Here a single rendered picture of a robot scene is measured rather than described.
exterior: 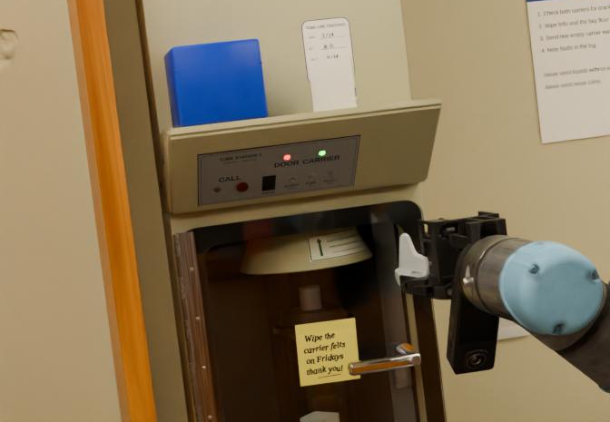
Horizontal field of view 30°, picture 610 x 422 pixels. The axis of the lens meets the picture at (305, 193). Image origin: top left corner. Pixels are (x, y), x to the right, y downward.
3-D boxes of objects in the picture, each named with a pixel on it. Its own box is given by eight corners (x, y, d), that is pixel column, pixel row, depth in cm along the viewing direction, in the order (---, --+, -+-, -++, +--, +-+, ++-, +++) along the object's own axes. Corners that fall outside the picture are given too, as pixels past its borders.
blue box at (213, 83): (172, 130, 136) (162, 54, 136) (254, 120, 138) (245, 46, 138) (181, 127, 127) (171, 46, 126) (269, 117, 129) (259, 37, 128)
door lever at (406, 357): (341, 373, 141) (339, 352, 141) (415, 361, 143) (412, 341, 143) (351, 381, 136) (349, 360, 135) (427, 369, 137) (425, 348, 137)
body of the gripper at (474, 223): (480, 210, 121) (526, 216, 109) (489, 289, 122) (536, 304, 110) (412, 220, 120) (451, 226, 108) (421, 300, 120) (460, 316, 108)
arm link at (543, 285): (579, 362, 94) (501, 303, 93) (526, 341, 105) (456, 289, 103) (632, 285, 95) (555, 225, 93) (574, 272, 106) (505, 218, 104)
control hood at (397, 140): (167, 214, 137) (156, 132, 137) (422, 181, 144) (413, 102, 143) (176, 219, 126) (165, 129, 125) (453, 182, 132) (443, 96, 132)
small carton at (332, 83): (316, 112, 138) (310, 63, 138) (358, 107, 138) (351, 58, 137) (313, 112, 133) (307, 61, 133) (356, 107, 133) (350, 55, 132)
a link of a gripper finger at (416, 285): (424, 268, 125) (469, 272, 117) (426, 284, 125) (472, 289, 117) (388, 275, 123) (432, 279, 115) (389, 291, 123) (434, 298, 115)
